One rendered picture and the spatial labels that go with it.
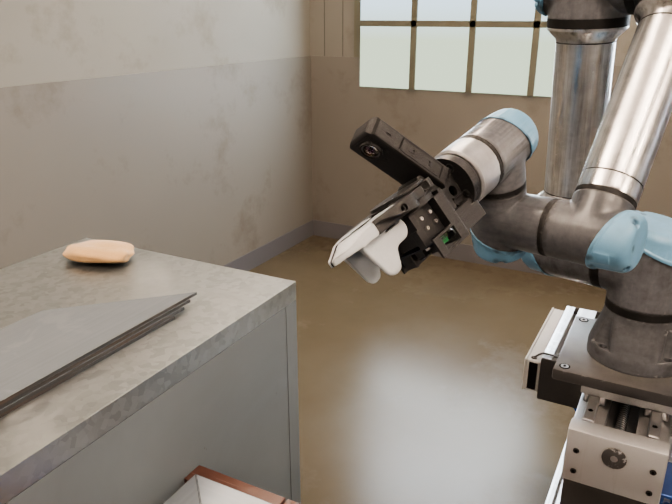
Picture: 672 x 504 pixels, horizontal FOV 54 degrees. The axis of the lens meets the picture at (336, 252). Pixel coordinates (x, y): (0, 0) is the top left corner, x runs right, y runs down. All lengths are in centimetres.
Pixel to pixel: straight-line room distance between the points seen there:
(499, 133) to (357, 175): 384
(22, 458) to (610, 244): 75
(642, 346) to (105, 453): 82
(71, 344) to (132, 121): 233
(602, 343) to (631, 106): 43
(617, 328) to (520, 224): 33
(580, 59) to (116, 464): 90
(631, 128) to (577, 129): 21
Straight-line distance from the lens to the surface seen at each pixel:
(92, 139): 321
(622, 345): 112
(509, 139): 83
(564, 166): 109
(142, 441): 108
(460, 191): 77
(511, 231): 86
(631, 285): 109
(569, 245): 83
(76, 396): 103
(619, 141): 87
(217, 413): 122
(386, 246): 66
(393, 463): 256
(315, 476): 249
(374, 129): 71
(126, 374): 106
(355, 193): 468
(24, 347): 115
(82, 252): 152
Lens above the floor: 157
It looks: 20 degrees down
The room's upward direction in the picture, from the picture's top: straight up
